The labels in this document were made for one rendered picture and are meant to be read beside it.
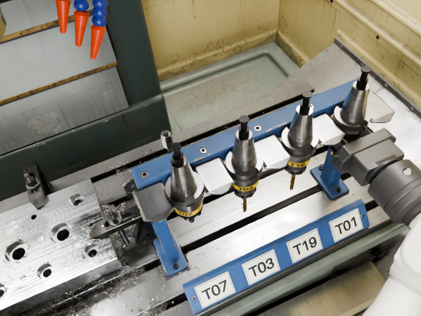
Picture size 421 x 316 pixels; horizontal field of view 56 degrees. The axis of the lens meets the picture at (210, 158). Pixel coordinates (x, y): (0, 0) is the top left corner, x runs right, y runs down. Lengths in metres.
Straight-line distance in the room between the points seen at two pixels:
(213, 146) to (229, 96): 1.02
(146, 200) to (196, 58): 1.18
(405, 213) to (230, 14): 1.23
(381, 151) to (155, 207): 0.40
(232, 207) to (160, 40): 0.87
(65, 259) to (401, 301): 0.64
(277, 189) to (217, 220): 0.18
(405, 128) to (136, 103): 0.83
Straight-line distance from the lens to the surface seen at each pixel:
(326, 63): 1.51
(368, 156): 0.73
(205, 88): 1.75
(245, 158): 0.63
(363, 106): 0.73
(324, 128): 0.74
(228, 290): 0.88
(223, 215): 0.98
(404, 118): 1.35
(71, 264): 0.90
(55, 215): 0.98
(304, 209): 1.00
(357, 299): 1.12
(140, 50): 1.19
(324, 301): 1.09
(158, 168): 0.67
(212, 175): 0.66
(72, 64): 1.12
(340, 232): 0.95
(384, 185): 0.70
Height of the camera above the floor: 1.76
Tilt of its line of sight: 52 degrees down
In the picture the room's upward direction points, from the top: 6 degrees counter-clockwise
